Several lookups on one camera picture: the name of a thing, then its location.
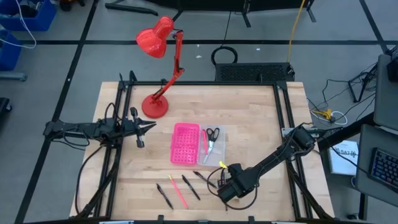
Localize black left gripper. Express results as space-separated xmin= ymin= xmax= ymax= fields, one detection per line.
xmin=119 ymin=106 xmax=157 ymax=149

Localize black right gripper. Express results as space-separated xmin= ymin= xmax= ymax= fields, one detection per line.
xmin=216 ymin=163 xmax=249 ymax=203

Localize black pen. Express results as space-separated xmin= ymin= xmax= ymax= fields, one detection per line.
xmin=155 ymin=183 xmax=174 ymax=210
xmin=192 ymin=170 xmax=218 ymax=190
xmin=181 ymin=174 xmax=201 ymax=201

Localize clear plastic supply box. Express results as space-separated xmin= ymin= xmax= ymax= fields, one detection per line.
xmin=197 ymin=124 xmax=228 ymax=168

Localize black handled scissors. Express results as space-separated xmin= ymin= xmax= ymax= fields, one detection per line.
xmin=202 ymin=127 xmax=221 ymax=165

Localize pink highlighter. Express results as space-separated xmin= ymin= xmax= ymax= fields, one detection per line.
xmin=201 ymin=129 xmax=209 ymax=156

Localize pink pencil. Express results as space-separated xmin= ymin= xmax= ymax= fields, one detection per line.
xmin=168 ymin=174 xmax=190 ymax=210

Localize red desk lamp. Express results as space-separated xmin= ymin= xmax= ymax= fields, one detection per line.
xmin=135 ymin=16 xmax=185 ymax=119

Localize black perforated computer case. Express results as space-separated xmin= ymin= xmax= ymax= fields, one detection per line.
xmin=214 ymin=62 xmax=296 ymax=83

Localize yellow power plug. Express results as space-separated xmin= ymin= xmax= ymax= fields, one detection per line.
xmin=312 ymin=108 xmax=333 ymax=121

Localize blue storage bin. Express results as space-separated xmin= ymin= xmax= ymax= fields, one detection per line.
xmin=0 ymin=29 xmax=23 ymax=72
xmin=0 ymin=0 xmax=58 ymax=32

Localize backlit black keyboard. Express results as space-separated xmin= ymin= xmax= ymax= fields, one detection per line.
xmin=368 ymin=147 xmax=398 ymax=194

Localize gray side desk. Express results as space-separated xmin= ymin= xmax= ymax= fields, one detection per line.
xmin=354 ymin=54 xmax=398 ymax=208

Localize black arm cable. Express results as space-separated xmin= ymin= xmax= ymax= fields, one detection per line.
xmin=74 ymin=144 xmax=105 ymax=215

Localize coiled black cable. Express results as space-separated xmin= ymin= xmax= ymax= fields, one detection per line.
xmin=211 ymin=45 xmax=239 ymax=66

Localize white cable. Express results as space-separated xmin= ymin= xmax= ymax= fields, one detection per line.
xmin=0 ymin=0 xmax=37 ymax=50
xmin=331 ymin=111 xmax=348 ymax=125

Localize yellow hanging cable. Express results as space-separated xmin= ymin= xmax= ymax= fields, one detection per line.
xmin=287 ymin=0 xmax=307 ymax=62

